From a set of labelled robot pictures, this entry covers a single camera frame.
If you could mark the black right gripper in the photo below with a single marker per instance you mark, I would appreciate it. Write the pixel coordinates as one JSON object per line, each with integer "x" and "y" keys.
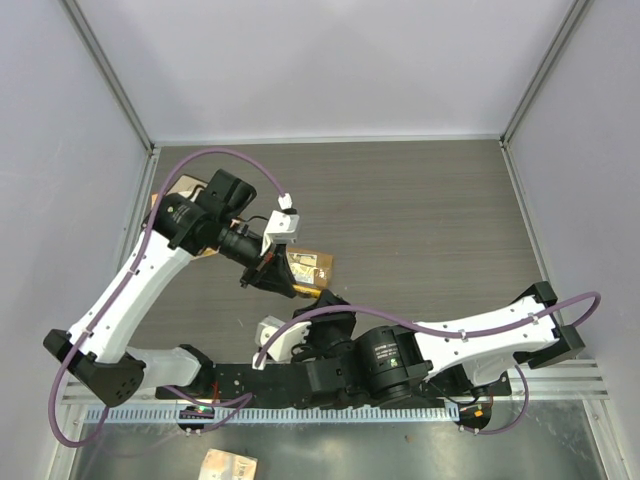
{"x": 346, "y": 320}

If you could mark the brown cardboard express box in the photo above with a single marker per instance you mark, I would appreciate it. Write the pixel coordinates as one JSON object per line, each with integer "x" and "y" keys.
{"x": 310, "y": 268}

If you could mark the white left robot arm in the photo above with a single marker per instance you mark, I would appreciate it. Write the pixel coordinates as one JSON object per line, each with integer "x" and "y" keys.
{"x": 183, "y": 225}

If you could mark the yellow utility knife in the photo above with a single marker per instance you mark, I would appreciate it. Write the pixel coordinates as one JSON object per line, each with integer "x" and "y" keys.
{"x": 307, "y": 292}

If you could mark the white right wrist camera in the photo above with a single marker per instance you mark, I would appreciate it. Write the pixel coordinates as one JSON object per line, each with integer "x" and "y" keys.
{"x": 281, "y": 350}

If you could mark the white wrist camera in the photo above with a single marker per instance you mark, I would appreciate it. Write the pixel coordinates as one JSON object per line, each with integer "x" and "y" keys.
{"x": 282, "y": 225}
{"x": 281, "y": 350}

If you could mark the pink paper packet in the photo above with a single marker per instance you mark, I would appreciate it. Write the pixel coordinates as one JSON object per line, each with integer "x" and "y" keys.
{"x": 221, "y": 465}

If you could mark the white slotted cable duct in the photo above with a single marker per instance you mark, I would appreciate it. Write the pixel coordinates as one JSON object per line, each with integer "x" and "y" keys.
{"x": 183, "y": 414}

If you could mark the floral square plate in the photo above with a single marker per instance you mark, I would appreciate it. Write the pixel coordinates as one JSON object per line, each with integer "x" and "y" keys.
{"x": 187, "y": 186}

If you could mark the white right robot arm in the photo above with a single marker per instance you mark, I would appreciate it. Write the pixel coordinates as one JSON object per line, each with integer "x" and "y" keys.
{"x": 385, "y": 365}

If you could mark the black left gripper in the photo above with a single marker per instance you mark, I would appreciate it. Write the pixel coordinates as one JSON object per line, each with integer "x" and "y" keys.
{"x": 259, "y": 271}

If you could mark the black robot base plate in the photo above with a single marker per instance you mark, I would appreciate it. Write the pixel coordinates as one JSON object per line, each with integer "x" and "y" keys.
{"x": 260, "y": 382}

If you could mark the aluminium frame rail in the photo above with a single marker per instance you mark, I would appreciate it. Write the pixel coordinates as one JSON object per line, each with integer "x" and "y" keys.
{"x": 573, "y": 379}

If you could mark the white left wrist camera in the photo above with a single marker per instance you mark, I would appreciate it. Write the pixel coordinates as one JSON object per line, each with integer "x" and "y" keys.
{"x": 282, "y": 225}

